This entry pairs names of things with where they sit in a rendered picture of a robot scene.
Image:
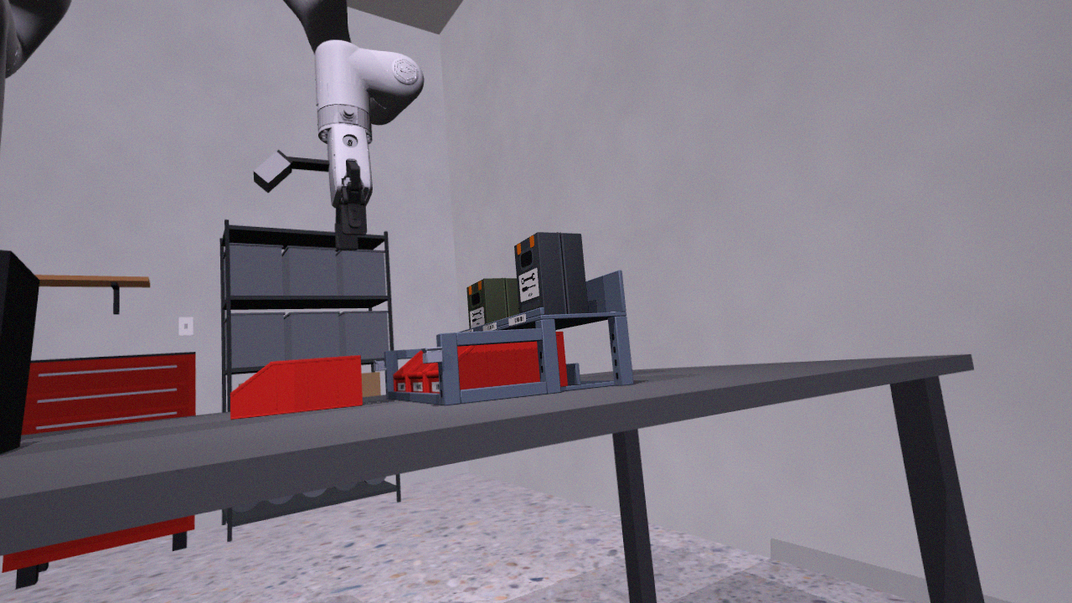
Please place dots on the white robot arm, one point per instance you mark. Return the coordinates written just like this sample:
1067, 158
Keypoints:
377, 84

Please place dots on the dark green tool case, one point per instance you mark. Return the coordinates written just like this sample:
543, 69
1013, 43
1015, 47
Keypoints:
492, 299

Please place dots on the red bin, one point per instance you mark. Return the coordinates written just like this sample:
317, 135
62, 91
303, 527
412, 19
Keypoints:
416, 381
291, 386
400, 377
498, 364

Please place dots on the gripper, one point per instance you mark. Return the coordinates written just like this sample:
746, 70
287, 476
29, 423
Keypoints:
348, 155

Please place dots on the dark grey tool case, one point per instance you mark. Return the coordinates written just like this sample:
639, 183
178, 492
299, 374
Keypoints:
551, 273

